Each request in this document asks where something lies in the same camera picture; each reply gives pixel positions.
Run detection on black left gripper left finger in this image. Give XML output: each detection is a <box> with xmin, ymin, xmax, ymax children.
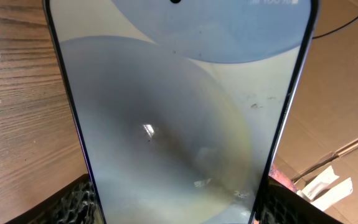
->
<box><xmin>8</xmin><ymin>174</ymin><xmax>103</xmax><ymax>224</ymax></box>

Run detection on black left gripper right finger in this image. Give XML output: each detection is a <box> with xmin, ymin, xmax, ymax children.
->
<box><xmin>255</xmin><ymin>177</ymin><xmax>341</xmax><ymax>224</ymax></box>

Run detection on blue Galaxy smartphone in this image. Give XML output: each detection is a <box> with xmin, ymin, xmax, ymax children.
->
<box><xmin>43</xmin><ymin>0</ymin><xmax>319</xmax><ymax>223</ymax></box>

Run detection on black USB charger cable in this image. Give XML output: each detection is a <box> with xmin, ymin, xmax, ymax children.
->
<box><xmin>312</xmin><ymin>0</ymin><xmax>358</xmax><ymax>40</ymax></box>

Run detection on brown cardboard wall panel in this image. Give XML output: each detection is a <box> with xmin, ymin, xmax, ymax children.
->
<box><xmin>275</xmin><ymin>0</ymin><xmax>358</xmax><ymax>223</ymax></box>

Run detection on white paper tape scraps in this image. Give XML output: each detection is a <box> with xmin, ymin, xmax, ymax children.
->
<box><xmin>296</xmin><ymin>166</ymin><xmax>353</xmax><ymax>212</ymax></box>

